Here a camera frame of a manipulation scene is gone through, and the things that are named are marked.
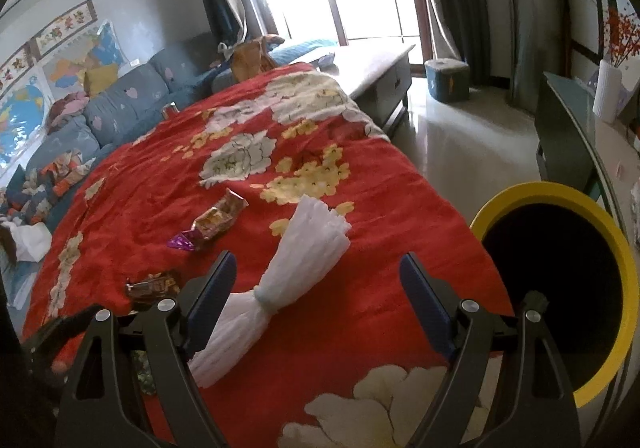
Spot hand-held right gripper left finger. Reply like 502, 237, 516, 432
55, 251, 237, 448

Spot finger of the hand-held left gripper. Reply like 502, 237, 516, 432
20, 303, 103, 363

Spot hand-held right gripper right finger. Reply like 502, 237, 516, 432
400, 252, 583, 448

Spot yellow rimmed trash bin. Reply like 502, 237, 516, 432
470, 182, 632, 410

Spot dark brown candy wrapper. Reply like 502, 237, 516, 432
124, 270, 182, 302

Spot brown gold snack packet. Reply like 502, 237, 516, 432
192, 188, 249, 242

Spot green patterned packet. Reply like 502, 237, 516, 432
131, 352, 160, 395

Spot white crumpled paper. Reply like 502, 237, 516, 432
0, 222, 52, 263

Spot red floral blanket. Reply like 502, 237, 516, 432
20, 61, 516, 448

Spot orange patterned clothes pile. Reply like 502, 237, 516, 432
22, 152, 97, 201

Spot blue patterned sofa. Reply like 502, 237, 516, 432
0, 31, 341, 311

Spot world map poster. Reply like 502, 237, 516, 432
0, 81, 57, 170

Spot blue padded stool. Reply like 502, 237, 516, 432
424, 57, 471, 102

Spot glass side table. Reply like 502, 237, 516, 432
534, 71, 640, 211

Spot pink clothes pile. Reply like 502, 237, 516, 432
47, 91, 92, 130

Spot brown paper bag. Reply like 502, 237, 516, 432
231, 35, 285, 80

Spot white coffee table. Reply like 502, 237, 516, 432
320, 44, 417, 130

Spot yellow cushion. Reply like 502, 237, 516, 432
84, 65, 119, 98

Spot framed calligraphy banner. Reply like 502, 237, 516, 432
0, 42, 39, 90
32, 0, 97, 55

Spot country map poster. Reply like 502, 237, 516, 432
42, 18, 126, 90

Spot white ribbed vase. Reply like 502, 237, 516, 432
592, 60, 622, 124

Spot red flower branches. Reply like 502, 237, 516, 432
604, 10, 640, 70

